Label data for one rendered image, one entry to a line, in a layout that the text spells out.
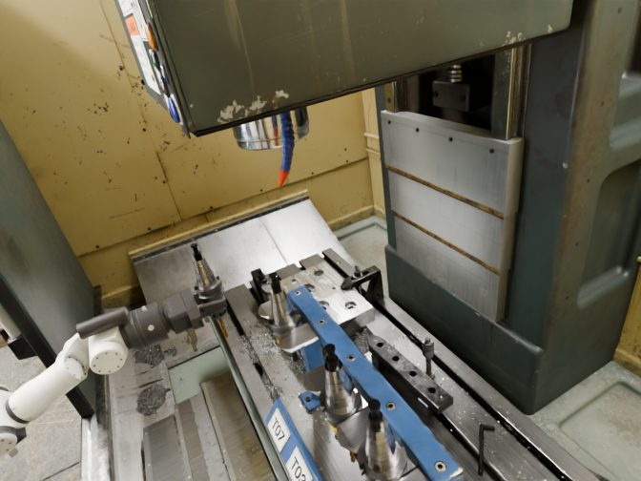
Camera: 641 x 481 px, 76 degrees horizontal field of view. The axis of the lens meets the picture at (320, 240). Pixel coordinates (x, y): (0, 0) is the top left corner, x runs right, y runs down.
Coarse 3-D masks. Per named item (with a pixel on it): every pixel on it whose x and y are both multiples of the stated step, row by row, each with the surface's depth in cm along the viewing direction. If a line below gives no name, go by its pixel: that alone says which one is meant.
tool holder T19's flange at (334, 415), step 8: (352, 384) 64; (320, 392) 63; (360, 392) 62; (320, 400) 62; (360, 400) 61; (328, 408) 61; (344, 408) 60; (352, 408) 60; (360, 408) 62; (328, 416) 61; (336, 416) 60; (344, 416) 60; (336, 424) 61
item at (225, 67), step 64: (192, 0) 43; (256, 0) 46; (320, 0) 49; (384, 0) 53; (448, 0) 57; (512, 0) 62; (192, 64) 46; (256, 64) 49; (320, 64) 52; (384, 64) 56; (448, 64) 62; (192, 128) 49
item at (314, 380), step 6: (306, 372) 69; (312, 372) 68; (318, 372) 68; (306, 378) 67; (312, 378) 67; (318, 378) 67; (324, 378) 67; (348, 378) 66; (306, 384) 66; (312, 384) 66; (318, 384) 66; (324, 384) 66; (306, 390) 66; (312, 390) 65; (318, 390) 65
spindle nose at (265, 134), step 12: (300, 108) 81; (264, 120) 78; (276, 120) 78; (300, 120) 81; (240, 132) 81; (252, 132) 79; (264, 132) 79; (276, 132) 79; (300, 132) 82; (240, 144) 83; (252, 144) 81; (264, 144) 80; (276, 144) 80
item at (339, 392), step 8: (328, 368) 58; (328, 376) 58; (336, 376) 58; (344, 376) 59; (328, 384) 59; (336, 384) 59; (344, 384) 59; (328, 392) 60; (336, 392) 59; (344, 392) 59; (352, 392) 61; (328, 400) 61; (336, 400) 60; (344, 400) 60; (352, 400) 61; (336, 408) 60
